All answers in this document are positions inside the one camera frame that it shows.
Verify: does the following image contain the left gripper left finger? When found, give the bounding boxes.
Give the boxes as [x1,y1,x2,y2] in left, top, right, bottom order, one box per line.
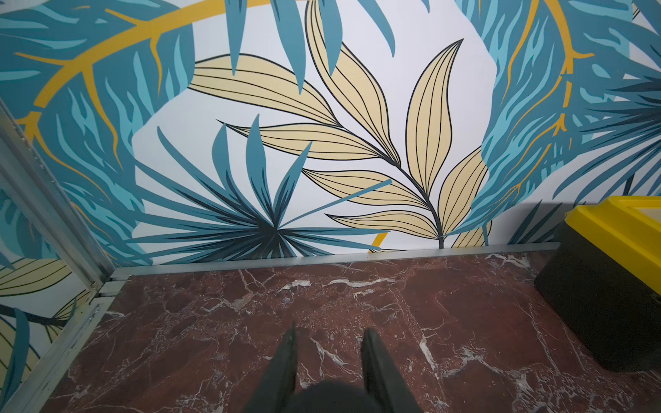
[243,324,298,413]

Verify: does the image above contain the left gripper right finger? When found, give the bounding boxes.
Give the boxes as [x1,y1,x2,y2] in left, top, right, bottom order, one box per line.
[361,328,422,413]

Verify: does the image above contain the yellow and black toolbox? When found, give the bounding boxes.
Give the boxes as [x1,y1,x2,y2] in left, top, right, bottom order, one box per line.
[535,196,660,372]

